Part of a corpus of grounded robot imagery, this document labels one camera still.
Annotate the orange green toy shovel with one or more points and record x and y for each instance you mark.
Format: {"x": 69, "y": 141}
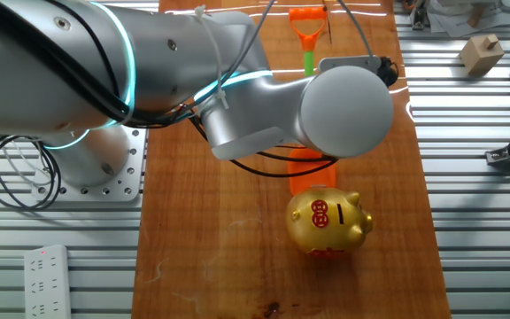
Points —
{"x": 312, "y": 175}

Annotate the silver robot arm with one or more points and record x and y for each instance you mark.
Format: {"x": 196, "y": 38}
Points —
{"x": 348, "y": 111}

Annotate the wooden board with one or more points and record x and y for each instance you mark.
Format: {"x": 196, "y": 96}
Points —
{"x": 215, "y": 221}

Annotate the golden piggy bank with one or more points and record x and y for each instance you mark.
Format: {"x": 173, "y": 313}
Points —
{"x": 326, "y": 230}

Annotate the white power strip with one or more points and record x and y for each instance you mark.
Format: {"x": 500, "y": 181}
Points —
{"x": 47, "y": 283}

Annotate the white paper sheets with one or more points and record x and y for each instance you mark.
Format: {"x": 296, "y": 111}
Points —
{"x": 458, "y": 22}

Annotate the wooden block with knob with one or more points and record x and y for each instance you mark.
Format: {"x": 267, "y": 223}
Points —
{"x": 481, "y": 55}

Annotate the small wooden stick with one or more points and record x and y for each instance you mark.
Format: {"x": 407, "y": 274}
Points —
{"x": 475, "y": 15}

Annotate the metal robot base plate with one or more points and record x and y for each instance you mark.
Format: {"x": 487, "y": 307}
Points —
{"x": 126, "y": 181}

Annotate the wrist camera with silver bracket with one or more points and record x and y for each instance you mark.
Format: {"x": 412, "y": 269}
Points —
{"x": 352, "y": 62}

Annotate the silver camera on stand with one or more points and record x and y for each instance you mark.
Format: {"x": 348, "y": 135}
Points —
{"x": 419, "y": 17}

